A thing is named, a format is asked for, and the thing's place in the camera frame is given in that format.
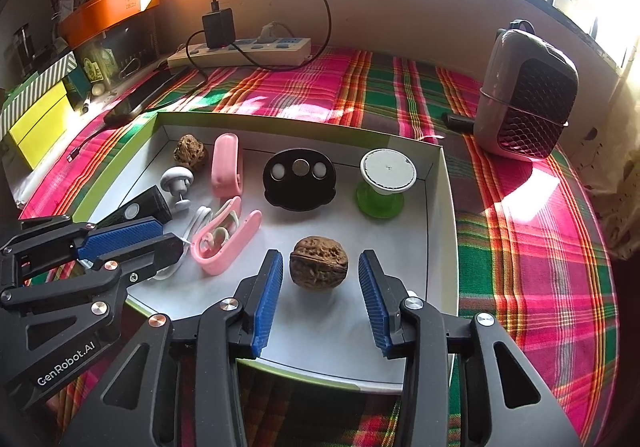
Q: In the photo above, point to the pitted brown walnut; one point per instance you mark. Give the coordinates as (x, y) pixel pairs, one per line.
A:
(189, 152)

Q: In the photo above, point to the black heater plug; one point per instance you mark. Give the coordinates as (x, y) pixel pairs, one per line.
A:
(457, 122)

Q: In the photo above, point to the pink green plaid blanket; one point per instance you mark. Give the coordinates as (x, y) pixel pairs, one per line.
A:
(525, 252)

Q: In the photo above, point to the green striped box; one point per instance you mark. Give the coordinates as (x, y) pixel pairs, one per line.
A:
(40, 77)

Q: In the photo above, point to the white plug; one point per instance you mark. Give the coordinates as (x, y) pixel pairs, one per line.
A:
(272, 33)

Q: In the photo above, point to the cream patterned curtain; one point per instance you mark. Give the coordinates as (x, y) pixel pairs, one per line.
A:
(620, 177)

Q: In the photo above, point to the black bike light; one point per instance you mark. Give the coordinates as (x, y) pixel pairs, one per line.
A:
(147, 204)

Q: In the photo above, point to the white stand with green base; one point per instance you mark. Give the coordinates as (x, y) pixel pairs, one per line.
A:
(387, 169)

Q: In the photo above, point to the black oval button holder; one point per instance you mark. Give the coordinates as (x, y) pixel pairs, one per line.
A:
(300, 197)

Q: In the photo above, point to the ridged brown walnut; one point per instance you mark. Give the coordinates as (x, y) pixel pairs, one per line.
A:
(318, 262)

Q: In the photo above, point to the green and white cardboard box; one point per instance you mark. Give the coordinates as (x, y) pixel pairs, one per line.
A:
(320, 324)

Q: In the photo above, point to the beige power strip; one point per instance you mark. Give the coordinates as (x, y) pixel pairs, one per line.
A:
(225, 58)

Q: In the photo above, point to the orange box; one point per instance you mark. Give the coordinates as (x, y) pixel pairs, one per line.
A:
(110, 9)

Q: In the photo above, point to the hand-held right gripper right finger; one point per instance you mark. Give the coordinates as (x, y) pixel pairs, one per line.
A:
(375, 307)

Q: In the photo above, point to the black smartphone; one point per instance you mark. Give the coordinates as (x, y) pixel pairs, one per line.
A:
(145, 97)

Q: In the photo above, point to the pink clip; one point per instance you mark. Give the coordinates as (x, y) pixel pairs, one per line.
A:
(215, 264)

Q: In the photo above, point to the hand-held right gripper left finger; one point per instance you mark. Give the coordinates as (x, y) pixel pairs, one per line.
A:
(265, 302)

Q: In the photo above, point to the yellow box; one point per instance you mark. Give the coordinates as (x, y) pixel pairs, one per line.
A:
(40, 127)

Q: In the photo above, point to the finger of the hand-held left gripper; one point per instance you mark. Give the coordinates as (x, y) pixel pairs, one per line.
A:
(155, 252)
(120, 237)

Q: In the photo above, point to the black charger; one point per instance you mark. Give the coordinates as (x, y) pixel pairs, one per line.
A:
(218, 29)

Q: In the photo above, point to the white mushroom-shaped knob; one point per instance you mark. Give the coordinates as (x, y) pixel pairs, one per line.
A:
(176, 177)

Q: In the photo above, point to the grey space heater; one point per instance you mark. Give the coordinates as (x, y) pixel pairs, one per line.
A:
(525, 102)

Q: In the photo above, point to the green label jar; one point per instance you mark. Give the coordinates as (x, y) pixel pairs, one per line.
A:
(95, 69)

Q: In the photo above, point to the glass jar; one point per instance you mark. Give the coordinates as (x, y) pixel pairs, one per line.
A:
(22, 52)

